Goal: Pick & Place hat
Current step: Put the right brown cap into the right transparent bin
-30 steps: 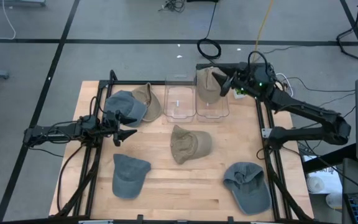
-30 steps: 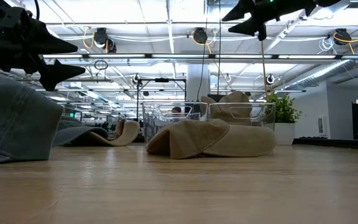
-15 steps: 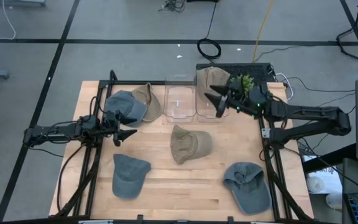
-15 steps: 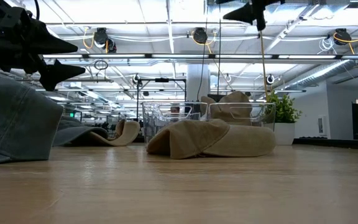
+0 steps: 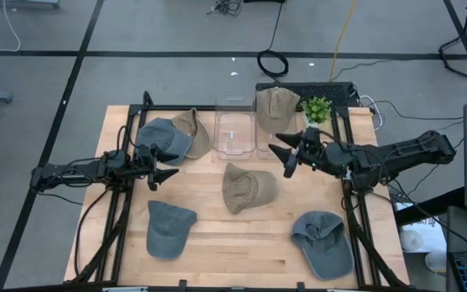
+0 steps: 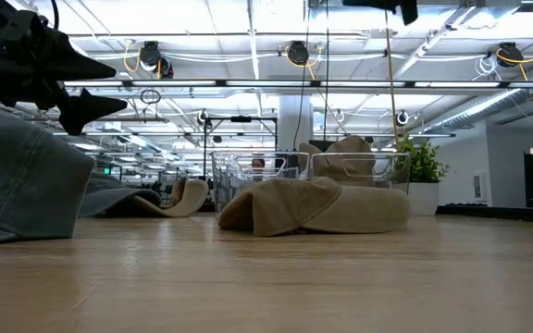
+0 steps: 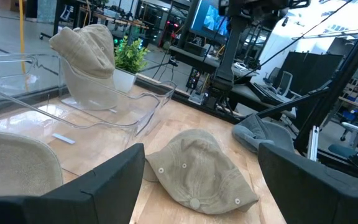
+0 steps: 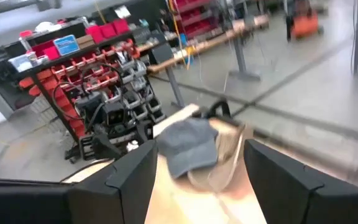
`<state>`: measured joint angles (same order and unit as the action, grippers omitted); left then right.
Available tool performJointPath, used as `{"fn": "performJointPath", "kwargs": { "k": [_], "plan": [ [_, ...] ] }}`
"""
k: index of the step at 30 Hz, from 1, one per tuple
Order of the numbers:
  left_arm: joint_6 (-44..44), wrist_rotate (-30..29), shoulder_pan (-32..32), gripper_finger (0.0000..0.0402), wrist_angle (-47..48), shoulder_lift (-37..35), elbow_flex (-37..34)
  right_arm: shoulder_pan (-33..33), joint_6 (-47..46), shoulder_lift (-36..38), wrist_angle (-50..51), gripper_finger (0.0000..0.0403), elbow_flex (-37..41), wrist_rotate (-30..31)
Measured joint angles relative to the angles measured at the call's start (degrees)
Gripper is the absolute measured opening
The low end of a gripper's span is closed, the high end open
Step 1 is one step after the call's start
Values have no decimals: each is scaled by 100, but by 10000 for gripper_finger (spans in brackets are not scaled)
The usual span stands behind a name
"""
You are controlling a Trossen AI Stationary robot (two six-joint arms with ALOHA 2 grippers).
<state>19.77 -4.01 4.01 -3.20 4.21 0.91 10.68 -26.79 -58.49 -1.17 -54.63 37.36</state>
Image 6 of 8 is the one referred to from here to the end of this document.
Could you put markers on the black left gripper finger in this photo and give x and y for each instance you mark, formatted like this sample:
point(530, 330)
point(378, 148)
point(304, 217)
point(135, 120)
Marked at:
point(86, 108)
point(77, 65)

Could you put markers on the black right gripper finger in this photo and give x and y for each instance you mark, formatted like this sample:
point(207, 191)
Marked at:
point(407, 9)

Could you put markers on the blue-grey cotton cap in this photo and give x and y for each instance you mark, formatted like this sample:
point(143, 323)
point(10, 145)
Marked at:
point(109, 194)
point(26, 185)

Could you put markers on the beige cotton cap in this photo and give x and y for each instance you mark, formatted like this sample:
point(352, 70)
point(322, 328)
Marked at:
point(193, 199)
point(294, 208)
point(350, 162)

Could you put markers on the green plant in white pot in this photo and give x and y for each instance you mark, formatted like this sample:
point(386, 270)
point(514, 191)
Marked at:
point(426, 166)

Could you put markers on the clear plastic bin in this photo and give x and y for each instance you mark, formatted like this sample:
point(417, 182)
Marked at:
point(229, 180)
point(393, 172)

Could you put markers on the white pillar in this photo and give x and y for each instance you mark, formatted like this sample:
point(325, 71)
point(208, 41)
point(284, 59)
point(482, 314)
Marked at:
point(289, 120)

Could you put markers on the long ceiling light bar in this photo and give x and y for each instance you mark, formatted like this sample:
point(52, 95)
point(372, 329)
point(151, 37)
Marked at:
point(248, 83)

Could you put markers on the person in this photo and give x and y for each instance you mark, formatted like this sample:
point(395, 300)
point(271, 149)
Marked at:
point(257, 163)

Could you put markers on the silver ventilation duct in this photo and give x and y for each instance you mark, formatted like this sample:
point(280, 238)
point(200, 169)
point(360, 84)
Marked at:
point(479, 108)

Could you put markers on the black metal frame stand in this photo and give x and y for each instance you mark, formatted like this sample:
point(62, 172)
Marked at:
point(241, 119)

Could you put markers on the black table edge rail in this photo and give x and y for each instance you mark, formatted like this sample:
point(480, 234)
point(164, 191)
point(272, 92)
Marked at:
point(502, 213)

